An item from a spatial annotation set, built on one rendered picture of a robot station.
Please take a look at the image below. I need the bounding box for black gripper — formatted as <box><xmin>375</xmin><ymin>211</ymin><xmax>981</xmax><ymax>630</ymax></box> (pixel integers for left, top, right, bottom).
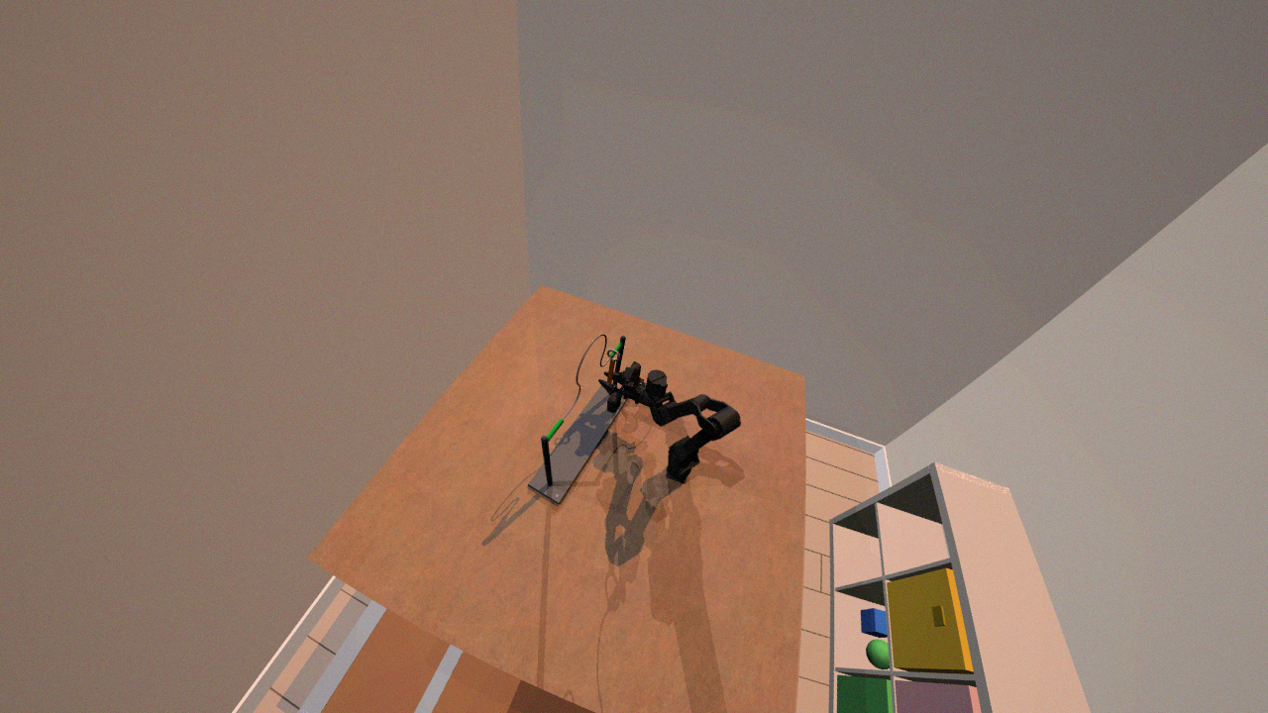
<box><xmin>598</xmin><ymin>362</ymin><xmax>645</xmax><ymax>414</ymax></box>

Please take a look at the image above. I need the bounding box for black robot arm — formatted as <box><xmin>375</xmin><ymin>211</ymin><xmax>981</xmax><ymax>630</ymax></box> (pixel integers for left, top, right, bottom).
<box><xmin>621</xmin><ymin>367</ymin><xmax>742</xmax><ymax>483</ymax></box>

